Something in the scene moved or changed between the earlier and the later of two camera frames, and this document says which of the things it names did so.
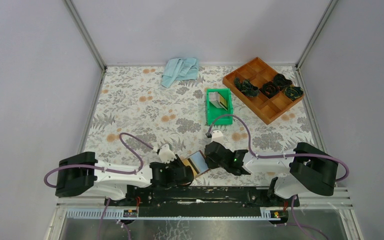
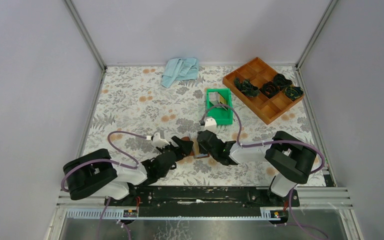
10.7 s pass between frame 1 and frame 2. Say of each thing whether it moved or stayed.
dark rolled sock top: stayed
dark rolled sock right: stayed
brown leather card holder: moved
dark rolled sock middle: stayed
